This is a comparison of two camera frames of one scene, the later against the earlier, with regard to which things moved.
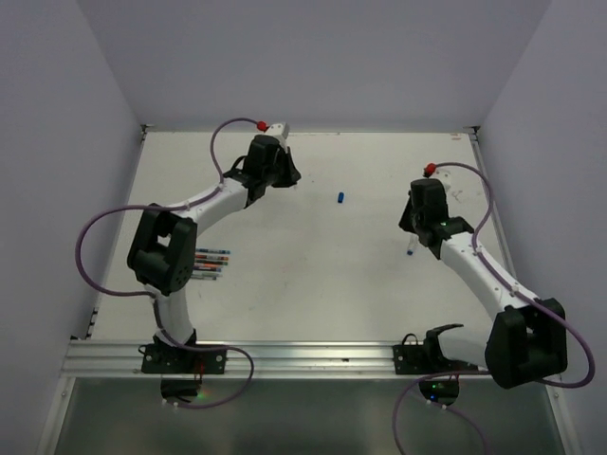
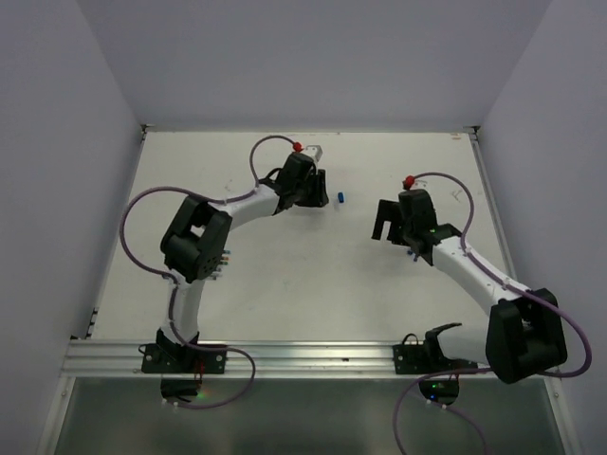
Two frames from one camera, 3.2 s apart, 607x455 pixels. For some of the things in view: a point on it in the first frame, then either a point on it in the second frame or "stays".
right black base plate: x=426 y=359 stays
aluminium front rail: x=121 y=360 stays
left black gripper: x=291 y=174 to x=319 y=197
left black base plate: x=174 y=358 stays
